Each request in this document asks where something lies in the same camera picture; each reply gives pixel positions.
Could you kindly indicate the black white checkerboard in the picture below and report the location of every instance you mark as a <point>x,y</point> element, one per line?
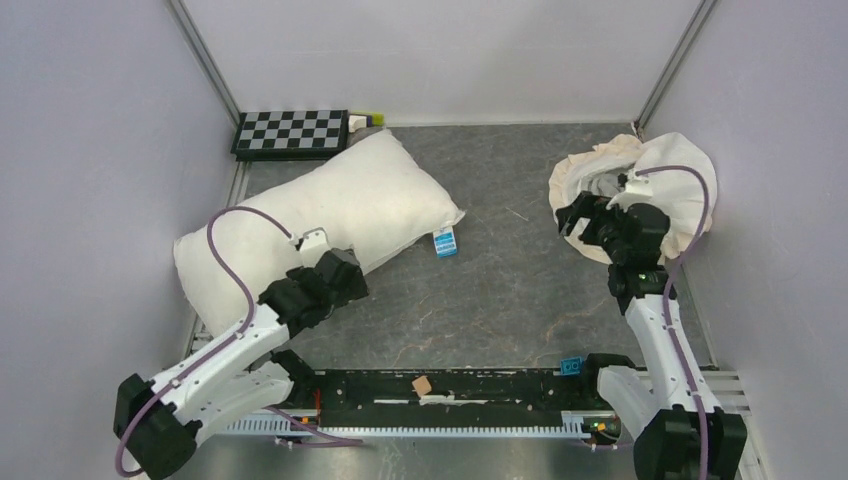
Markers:
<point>298,135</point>

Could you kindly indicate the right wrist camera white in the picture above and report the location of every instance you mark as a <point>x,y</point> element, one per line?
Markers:
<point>634,190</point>

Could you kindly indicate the yellow green small object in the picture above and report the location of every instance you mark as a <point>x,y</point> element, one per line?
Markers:
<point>362,120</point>

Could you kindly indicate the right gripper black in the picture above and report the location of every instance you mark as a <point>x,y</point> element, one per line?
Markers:
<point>588,205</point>

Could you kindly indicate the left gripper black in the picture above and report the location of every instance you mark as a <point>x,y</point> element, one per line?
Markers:
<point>354,288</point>

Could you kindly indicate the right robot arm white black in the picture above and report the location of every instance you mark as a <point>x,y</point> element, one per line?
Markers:
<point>680,429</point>

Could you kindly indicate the light blue cable duct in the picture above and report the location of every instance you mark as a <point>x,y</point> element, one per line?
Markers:
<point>570,426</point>

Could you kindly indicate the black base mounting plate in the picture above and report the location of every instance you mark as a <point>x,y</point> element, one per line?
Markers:
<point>460,397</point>

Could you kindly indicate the blue white pillow label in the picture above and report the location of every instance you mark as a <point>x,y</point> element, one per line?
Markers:
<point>445,243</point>

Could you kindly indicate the blue toy brick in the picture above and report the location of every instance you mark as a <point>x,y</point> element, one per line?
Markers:
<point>571,366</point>

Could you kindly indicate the white pillow insert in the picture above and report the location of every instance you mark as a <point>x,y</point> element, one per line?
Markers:
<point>373,198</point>

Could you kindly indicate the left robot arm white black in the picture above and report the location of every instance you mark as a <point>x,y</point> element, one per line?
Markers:
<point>162,421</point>

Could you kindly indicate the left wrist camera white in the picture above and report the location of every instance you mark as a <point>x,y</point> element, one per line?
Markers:
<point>311,246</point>

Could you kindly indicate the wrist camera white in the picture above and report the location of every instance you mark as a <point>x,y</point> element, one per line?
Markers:
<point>634,190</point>
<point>311,246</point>

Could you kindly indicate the grey pillowcase with cream ruffle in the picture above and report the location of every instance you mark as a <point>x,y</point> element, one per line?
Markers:
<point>678,194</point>

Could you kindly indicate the small tan cube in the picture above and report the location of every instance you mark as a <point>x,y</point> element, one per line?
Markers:
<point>422,386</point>

